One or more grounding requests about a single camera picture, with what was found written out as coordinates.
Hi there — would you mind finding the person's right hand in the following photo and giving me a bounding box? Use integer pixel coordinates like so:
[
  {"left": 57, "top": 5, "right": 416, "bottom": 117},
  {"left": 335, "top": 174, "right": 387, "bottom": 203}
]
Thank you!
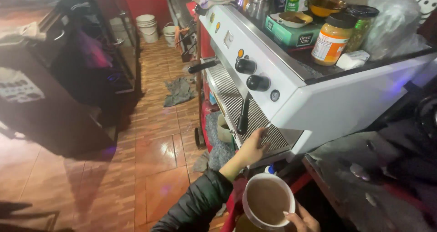
[{"left": 283, "top": 204, "right": 321, "bottom": 232}]

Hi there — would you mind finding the person's left hand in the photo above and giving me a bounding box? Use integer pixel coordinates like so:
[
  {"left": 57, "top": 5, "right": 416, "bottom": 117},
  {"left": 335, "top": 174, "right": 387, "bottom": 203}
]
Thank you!
[{"left": 236, "top": 127, "right": 272, "bottom": 169}]

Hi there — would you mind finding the white cup of brown drink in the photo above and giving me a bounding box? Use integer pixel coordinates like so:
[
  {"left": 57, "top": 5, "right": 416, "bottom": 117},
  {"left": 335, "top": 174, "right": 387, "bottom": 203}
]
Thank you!
[{"left": 242, "top": 173, "right": 296, "bottom": 231}]

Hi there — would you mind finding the white mug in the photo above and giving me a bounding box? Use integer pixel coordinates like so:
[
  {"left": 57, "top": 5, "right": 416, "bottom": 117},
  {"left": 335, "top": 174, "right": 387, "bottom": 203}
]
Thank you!
[{"left": 217, "top": 113, "right": 233, "bottom": 144}]

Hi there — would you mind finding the grey fuzzy cloth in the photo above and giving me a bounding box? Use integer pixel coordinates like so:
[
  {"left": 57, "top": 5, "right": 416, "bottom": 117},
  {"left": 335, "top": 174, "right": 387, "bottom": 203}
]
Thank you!
[{"left": 202, "top": 111, "right": 237, "bottom": 173}]

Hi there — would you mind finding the black round knob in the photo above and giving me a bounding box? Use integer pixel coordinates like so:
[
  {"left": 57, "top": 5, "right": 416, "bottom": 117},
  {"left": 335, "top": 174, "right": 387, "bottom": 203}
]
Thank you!
[
  {"left": 246, "top": 74, "right": 271, "bottom": 91},
  {"left": 235, "top": 58, "right": 257, "bottom": 74}
]

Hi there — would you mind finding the white espresso machine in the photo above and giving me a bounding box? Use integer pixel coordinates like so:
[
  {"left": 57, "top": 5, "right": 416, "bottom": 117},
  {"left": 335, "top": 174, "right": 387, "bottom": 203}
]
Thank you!
[{"left": 195, "top": 2, "right": 437, "bottom": 169}]

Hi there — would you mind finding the grey floor rag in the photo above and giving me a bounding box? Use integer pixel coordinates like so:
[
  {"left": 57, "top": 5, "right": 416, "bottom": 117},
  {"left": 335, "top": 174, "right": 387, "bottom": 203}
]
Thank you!
[{"left": 163, "top": 77, "right": 196, "bottom": 108}]

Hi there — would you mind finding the green cardboard box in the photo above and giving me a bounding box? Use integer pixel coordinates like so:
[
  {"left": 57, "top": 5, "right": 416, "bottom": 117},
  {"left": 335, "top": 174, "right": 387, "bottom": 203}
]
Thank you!
[{"left": 265, "top": 14, "right": 324, "bottom": 49}]

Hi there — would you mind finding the small white packet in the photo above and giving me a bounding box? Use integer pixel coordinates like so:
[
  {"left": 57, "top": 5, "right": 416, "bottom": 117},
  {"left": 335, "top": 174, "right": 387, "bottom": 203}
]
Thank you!
[{"left": 336, "top": 50, "right": 370, "bottom": 71}]

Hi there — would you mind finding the orange label spread jar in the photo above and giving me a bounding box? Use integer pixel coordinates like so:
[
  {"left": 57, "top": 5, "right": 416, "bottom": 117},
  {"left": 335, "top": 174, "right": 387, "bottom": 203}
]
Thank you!
[{"left": 311, "top": 13, "right": 358, "bottom": 66}]

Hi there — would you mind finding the small cream bowl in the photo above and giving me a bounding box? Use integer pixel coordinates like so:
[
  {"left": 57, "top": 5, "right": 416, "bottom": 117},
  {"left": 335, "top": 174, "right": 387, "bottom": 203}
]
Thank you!
[{"left": 278, "top": 11, "right": 313, "bottom": 28}]

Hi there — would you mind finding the metal milk pitcher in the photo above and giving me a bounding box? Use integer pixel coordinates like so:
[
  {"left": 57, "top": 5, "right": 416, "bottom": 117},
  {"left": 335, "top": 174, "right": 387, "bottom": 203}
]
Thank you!
[{"left": 245, "top": 0, "right": 274, "bottom": 25}]

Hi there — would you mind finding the yellow bowl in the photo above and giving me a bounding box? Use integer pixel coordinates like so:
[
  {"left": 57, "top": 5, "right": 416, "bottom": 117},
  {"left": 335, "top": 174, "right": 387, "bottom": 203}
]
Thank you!
[{"left": 307, "top": 0, "right": 348, "bottom": 18}]

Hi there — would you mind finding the green jar with black lid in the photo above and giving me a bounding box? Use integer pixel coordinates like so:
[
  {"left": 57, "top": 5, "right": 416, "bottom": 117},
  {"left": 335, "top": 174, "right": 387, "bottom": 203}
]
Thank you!
[{"left": 345, "top": 5, "right": 380, "bottom": 53}]

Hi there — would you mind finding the stack of white buckets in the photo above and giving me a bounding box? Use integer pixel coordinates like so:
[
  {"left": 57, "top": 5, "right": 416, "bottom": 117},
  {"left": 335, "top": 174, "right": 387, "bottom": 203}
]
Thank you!
[{"left": 136, "top": 14, "right": 159, "bottom": 44}]

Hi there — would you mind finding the black appliance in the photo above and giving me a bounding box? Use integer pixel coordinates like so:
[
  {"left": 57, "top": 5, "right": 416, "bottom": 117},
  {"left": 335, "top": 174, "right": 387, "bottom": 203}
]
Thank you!
[{"left": 374, "top": 83, "right": 437, "bottom": 195}]

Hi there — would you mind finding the clear plastic bag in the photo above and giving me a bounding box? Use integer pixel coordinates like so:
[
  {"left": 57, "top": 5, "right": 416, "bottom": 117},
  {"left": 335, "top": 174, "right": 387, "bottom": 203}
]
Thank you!
[{"left": 361, "top": 0, "right": 431, "bottom": 61}]

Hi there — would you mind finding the dark display counter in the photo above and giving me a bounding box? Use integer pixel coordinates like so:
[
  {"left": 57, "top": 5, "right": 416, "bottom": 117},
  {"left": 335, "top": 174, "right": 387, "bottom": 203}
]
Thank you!
[{"left": 0, "top": 0, "right": 144, "bottom": 159}]

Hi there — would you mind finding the black portafilter handle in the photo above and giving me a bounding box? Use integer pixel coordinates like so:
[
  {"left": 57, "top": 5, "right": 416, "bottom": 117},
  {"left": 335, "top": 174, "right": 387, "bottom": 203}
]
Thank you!
[
  {"left": 236, "top": 93, "right": 252, "bottom": 135},
  {"left": 188, "top": 59, "right": 219, "bottom": 74}
]

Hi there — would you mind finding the black wire rack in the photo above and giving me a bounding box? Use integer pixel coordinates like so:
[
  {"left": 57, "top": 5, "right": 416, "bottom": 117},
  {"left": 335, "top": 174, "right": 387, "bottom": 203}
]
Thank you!
[{"left": 175, "top": 25, "right": 198, "bottom": 63}]

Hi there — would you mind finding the white bucket with handle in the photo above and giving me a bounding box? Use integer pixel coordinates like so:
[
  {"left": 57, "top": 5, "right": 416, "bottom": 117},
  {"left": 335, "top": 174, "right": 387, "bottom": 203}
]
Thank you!
[{"left": 163, "top": 23, "right": 177, "bottom": 48}]

